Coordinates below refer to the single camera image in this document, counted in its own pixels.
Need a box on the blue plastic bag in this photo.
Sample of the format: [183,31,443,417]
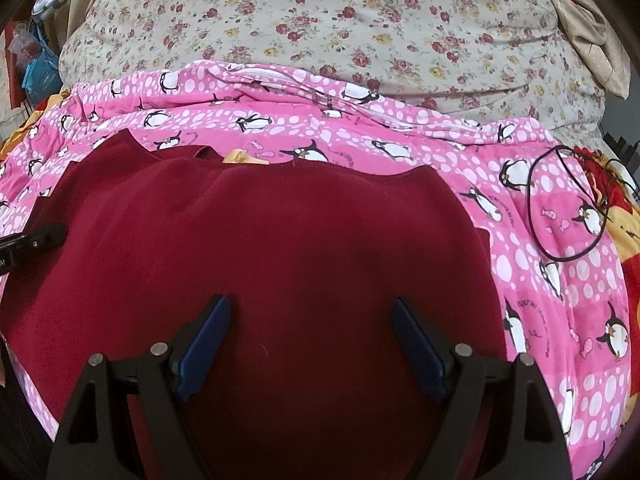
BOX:
[22,44,63,106]

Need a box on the black cable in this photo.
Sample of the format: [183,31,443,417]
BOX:
[526,144,640,265]

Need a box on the beige curtain right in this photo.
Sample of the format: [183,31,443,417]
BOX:
[551,0,631,100]

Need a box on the yellow red cartoon blanket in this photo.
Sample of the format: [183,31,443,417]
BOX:
[572,145,640,361]

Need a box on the pink penguin blanket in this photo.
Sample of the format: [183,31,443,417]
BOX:
[1,61,639,479]

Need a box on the floral bed quilt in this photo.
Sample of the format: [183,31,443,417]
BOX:
[61,0,605,146]

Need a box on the dark red sweater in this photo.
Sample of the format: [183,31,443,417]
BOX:
[1,132,506,479]

